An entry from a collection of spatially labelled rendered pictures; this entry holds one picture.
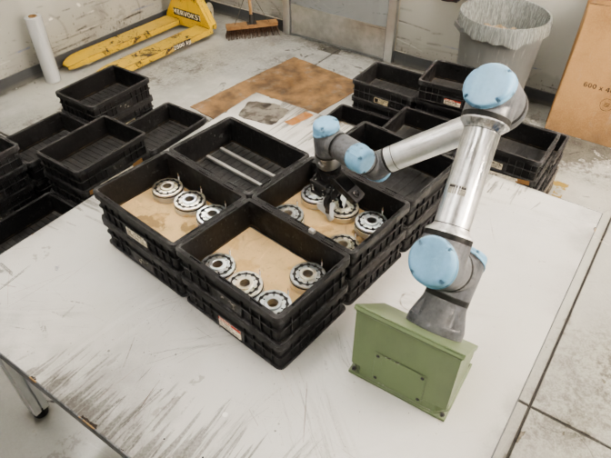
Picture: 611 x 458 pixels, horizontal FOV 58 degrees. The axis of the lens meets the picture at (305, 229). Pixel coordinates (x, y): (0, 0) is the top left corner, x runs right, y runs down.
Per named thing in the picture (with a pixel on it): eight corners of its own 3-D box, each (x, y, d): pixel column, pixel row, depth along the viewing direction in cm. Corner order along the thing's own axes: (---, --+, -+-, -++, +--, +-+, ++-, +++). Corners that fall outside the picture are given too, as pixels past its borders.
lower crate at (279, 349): (348, 310, 167) (350, 283, 159) (281, 375, 150) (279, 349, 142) (254, 250, 186) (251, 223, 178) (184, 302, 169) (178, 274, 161)
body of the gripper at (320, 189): (325, 180, 177) (323, 151, 168) (347, 191, 172) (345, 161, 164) (310, 194, 173) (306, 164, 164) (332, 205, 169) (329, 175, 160)
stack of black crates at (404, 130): (463, 181, 308) (475, 128, 285) (440, 210, 289) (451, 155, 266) (398, 157, 325) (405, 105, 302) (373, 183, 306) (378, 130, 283)
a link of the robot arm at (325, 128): (325, 134, 148) (305, 122, 153) (328, 166, 156) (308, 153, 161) (347, 122, 151) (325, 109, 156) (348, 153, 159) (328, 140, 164)
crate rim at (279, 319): (352, 262, 153) (353, 255, 152) (278, 327, 136) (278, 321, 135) (249, 202, 173) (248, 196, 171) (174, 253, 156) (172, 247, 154)
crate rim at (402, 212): (411, 209, 170) (412, 203, 169) (352, 262, 153) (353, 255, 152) (312, 160, 190) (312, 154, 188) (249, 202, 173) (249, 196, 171)
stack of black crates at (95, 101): (129, 132, 345) (113, 64, 316) (164, 147, 333) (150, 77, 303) (76, 163, 321) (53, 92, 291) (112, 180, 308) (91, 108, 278)
